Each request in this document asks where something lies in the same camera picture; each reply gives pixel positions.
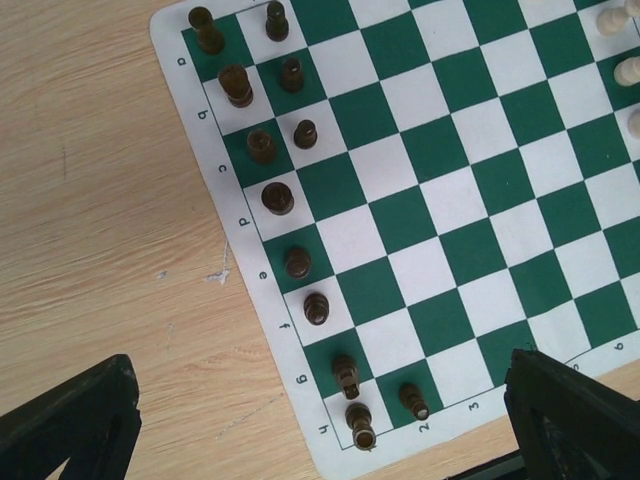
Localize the white chess piece lower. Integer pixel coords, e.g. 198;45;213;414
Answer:
627;109;640;139

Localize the dark queen d file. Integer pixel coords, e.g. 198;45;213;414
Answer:
261;182;294;216

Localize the white chess piece upper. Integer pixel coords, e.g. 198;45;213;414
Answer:
596;1;639;37

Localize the white chess piece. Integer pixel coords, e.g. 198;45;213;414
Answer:
613;56;640;87
596;1;639;37
627;109;640;139

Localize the dark pawn c file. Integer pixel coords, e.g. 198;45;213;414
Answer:
293;119;318;150

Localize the white chess piece middle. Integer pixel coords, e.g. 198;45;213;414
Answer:
613;56;640;87

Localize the dark bishop f file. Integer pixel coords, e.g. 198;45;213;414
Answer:
303;292;330;326

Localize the dark rook a file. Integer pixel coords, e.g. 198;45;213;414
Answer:
188;6;225;55

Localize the dark knight b file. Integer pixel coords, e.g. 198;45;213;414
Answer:
218;64;253;108

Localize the dark pawn h file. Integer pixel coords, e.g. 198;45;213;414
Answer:
399;383;430;421

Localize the dark pawn b file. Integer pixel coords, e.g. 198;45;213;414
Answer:
280;57;305;93

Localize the green white chess board mat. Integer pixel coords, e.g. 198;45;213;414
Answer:
150;1;639;479

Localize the dark rook h file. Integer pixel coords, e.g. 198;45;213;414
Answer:
345;403;376;451

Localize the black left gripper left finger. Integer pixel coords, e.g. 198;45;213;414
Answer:
1;354;142;479

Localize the dark bishop c file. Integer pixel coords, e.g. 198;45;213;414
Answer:
246;129;277;165

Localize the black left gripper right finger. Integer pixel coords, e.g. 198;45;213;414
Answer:
504;349;639;479

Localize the dark pawn a file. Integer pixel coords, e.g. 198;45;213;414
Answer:
265;1;289;42

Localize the dark knight g file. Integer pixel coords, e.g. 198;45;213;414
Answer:
332;355;360;400

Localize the dark king e file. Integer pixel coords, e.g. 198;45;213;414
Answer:
285;247;312;279

